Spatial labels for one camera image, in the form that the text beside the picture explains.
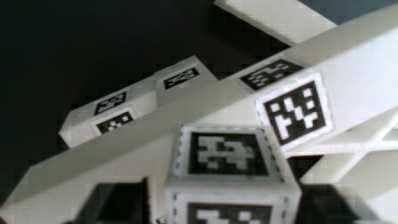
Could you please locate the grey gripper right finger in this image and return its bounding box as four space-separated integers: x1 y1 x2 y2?
296 184 381 224

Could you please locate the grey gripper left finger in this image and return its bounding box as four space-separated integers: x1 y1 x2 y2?
65 179 152 224

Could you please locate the white tagged cube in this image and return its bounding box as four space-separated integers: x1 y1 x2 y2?
166 125 303 224

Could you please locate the white chair back part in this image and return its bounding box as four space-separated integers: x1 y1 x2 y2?
0 4 398 224

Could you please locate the white tagged chair leg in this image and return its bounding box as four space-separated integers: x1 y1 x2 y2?
59 81 157 148

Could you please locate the white U-shaped fence frame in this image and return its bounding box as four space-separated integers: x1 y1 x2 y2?
214 0 337 45

